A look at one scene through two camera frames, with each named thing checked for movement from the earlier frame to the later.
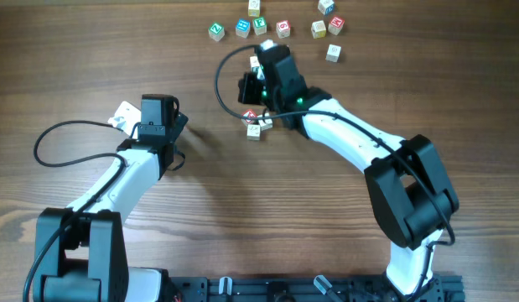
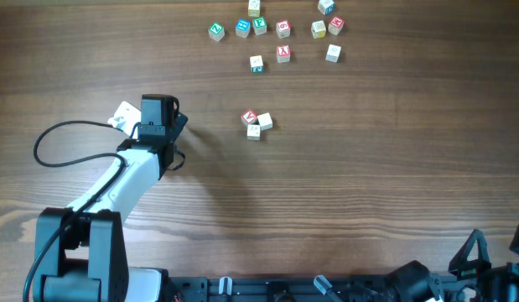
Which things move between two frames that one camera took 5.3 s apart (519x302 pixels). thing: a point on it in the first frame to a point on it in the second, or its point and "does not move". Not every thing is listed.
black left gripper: [178, 124] does not move
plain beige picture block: [253, 132] does not move
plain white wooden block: [266, 124] does not move
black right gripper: [251, 88] to [469, 272]
